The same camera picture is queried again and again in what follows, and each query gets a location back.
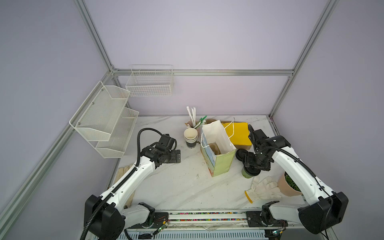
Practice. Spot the cardboard box of napkins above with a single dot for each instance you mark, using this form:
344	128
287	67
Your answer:
240	141

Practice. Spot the yellow napkin stack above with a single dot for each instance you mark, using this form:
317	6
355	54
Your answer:
240	133

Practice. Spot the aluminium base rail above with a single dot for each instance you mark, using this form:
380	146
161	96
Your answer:
207	220

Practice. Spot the white wire basket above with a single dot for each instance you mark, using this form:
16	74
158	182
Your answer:
151	80

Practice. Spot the pink utensil holder cup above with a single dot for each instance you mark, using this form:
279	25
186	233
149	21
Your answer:
190	124

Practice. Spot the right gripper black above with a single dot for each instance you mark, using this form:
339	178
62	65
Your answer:
247	160

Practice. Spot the white work glove right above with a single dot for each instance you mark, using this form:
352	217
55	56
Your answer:
265	189

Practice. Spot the stack of black paper cups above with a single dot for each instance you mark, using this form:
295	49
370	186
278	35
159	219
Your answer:
191	136

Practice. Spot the green paper cup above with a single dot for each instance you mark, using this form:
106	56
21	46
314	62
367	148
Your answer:
245	175

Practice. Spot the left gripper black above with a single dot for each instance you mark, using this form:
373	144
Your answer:
174	159

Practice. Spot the brown pulp cup carriers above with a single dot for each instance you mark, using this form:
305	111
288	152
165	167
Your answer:
208	121

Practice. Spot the single brown pulp cup carrier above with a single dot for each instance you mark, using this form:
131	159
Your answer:
214	147

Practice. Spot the stack of black cup lids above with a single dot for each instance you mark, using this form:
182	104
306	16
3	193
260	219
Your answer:
241	154

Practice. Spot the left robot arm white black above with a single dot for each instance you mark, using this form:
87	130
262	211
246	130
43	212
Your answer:
119	193

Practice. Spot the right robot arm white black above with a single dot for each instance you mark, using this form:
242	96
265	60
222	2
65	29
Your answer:
322	209

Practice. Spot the white two-tier mesh shelf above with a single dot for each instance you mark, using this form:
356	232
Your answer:
105	121

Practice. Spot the white and green paper bag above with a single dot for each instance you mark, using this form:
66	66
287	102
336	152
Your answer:
221	135

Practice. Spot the tan bowl with green plant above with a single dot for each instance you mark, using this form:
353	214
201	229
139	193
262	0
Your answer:
287	186

